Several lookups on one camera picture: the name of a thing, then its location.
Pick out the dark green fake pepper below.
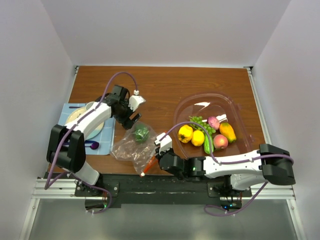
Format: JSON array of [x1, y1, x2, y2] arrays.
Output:
[[133, 123, 150, 143]]

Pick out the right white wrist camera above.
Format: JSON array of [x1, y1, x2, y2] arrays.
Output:
[[154, 132, 172, 154]]

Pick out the yellow fake bell pepper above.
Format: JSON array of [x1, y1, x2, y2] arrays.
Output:
[[177, 125, 194, 143]]

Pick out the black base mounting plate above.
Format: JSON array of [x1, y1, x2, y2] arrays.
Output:
[[44, 171, 252, 210]]

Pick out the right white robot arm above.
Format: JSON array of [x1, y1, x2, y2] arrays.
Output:
[[156, 144, 296, 197]]

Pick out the clear zip top bag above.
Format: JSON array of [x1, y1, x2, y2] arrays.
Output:
[[110, 121, 157, 177]]

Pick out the light green fake gourd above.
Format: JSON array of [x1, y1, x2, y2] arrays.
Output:
[[203, 134, 214, 155]]

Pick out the pink fake peach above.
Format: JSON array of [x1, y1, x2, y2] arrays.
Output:
[[213, 134, 229, 150]]

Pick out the green fake grapes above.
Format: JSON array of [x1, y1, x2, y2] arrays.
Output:
[[189, 116, 216, 135]]

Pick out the orange fake fruit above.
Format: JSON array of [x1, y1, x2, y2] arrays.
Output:
[[219, 122, 237, 143]]

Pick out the pink transparent plastic tub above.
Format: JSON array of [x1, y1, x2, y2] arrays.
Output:
[[173, 92, 253, 157]]

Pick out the yellow fake lemon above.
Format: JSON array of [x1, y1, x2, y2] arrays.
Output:
[[191, 130, 205, 147]]

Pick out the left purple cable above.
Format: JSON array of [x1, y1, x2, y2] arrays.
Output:
[[44, 71, 140, 215]]

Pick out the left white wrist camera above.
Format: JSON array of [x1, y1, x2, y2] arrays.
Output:
[[128, 90, 146, 112]]

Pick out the purple spoon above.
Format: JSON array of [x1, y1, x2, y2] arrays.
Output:
[[71, 140, 100, 150]]

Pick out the cream floral plate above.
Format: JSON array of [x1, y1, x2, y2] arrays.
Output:
[[65, 106, 104, 140]]

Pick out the grey cup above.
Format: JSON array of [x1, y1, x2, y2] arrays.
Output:
[[85, 101, 98, 111]]

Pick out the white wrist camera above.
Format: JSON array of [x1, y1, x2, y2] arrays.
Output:
[[154, 132, 172, 154], [128, 90, 146, 112]]

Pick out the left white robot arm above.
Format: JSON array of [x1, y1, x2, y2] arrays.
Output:
[[46, 85, 146, 196]]

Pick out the blue checked cloth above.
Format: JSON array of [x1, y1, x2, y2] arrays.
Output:
[[58, 103, 116, 156]]

